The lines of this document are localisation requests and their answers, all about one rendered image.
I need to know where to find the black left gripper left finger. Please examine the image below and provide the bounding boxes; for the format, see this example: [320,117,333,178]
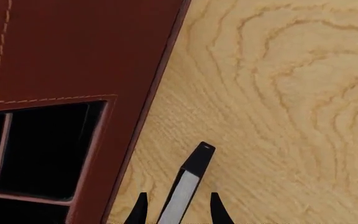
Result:
[127,192,149,224]

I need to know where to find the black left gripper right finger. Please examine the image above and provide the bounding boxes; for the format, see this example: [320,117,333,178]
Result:
[210,192,235,224]

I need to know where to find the red-brown desk caddy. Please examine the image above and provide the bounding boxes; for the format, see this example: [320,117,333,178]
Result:
[0,0,193,224]

